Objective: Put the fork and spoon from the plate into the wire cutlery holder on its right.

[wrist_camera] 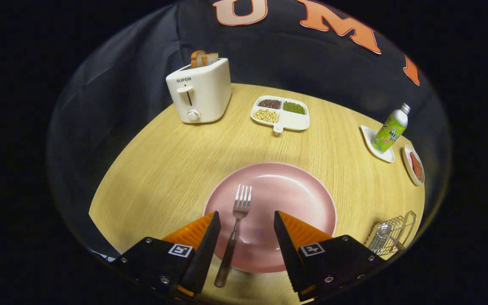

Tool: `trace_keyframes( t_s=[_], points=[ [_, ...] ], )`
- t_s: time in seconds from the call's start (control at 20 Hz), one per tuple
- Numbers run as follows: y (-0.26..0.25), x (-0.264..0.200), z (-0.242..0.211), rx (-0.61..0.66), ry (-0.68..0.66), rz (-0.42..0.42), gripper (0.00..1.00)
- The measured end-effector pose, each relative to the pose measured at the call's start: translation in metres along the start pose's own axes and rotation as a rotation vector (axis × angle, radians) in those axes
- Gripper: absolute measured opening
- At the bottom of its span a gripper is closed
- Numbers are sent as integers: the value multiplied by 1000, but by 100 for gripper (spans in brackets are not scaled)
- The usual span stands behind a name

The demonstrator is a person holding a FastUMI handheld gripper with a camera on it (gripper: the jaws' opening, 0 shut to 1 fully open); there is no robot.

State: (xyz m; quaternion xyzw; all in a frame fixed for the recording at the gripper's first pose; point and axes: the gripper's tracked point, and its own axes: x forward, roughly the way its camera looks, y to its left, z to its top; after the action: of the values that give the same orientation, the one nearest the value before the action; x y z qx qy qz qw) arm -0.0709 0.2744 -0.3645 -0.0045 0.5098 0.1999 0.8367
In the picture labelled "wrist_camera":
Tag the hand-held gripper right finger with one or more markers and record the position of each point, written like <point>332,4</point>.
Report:
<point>288,254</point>

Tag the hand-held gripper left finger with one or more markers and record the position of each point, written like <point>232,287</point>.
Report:
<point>206,250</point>

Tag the pink round plate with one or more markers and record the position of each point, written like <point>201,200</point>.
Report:
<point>290,190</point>

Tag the white divided dish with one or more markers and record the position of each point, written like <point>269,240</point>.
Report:
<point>297,122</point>

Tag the white square coaster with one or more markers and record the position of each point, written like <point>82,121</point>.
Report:
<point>369,140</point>

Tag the pile of yellow soybeans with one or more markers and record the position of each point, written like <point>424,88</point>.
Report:
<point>266,115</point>

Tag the white oval food plate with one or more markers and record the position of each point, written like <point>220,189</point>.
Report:
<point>409,176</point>

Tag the pile of green beans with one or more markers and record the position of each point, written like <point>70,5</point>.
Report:
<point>294,107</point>

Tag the pile of dark beans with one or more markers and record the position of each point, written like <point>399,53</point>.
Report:
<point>270,103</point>

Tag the pink ham slices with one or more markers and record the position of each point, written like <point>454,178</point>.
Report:
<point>408,159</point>

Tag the brown meat piece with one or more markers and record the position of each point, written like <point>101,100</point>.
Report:
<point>416,166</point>

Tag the white toaster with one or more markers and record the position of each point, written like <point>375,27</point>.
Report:
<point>210,93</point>

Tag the green drink bottle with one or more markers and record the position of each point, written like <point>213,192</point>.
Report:
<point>390,131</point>

